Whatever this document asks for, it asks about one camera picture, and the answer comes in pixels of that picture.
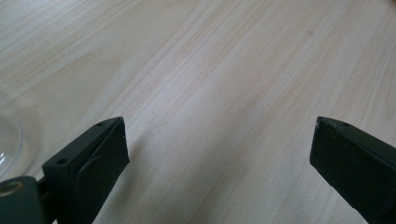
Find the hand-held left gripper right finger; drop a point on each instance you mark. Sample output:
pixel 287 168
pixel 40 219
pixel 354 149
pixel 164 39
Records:
pixel 355 168

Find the clear glass vessel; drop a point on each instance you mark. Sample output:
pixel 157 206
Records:
pixel 7 143

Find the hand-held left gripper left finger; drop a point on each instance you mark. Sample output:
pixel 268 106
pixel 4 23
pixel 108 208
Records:
pixel 87 174

